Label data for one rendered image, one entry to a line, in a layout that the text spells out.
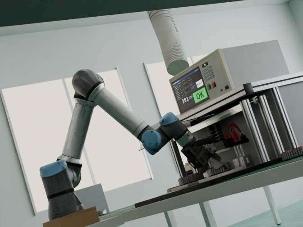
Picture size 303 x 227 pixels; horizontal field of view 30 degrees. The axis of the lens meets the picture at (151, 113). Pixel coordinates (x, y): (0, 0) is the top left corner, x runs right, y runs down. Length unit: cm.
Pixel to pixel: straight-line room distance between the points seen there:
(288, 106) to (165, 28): 173
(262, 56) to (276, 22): 755
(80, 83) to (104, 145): 527
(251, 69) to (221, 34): 671
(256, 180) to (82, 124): 88
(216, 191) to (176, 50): 197
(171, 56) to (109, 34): 433
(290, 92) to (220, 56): 36
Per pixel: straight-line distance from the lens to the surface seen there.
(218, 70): 261
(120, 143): 774
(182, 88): 284
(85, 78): 238
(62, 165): 238
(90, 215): 236
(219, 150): 258
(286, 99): 262
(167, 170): 803
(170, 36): 408
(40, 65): 763
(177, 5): 30
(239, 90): 248
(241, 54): 267
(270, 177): 193
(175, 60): 392
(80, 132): 250
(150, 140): 228
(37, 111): 740
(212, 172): 250
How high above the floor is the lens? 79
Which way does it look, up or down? 8 degrees up
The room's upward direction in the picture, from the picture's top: 18 degrees counter-clockwise
